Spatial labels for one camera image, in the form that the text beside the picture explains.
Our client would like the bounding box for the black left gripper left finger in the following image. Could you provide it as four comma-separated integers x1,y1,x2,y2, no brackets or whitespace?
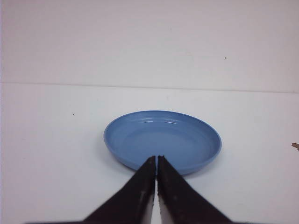
24,155,157,224

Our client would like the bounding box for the small brown table stain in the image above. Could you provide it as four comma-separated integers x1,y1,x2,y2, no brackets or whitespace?
292,143,299,150

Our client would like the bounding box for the blue round plate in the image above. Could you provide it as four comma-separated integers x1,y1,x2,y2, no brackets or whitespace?
103,111,222,175

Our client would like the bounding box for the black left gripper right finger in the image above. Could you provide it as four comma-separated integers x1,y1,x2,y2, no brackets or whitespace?
157,156,233,224

